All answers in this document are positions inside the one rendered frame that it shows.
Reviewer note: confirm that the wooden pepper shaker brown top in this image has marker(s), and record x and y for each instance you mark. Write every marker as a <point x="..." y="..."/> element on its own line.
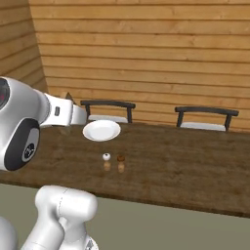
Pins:
<point x="121" y="163"/>

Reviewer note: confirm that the wooden salt shaker white top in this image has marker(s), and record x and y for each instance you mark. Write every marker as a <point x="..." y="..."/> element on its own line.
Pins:
<point x="106" y="161"/>

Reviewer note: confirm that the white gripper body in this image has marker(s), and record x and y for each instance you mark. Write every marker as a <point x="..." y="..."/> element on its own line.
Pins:
<point x="79" y="114"/>

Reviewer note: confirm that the black chair with white seat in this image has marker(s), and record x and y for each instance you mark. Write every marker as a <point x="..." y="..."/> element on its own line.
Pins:
<point x="107" y="104"/>
<point x="205" y="110"/>

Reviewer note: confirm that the white round plate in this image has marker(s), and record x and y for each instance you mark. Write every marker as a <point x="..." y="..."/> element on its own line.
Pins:
<point x="101" y="130"/>

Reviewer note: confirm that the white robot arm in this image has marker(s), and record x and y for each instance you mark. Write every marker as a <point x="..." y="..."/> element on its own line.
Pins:
<point x="22" y="107"/>

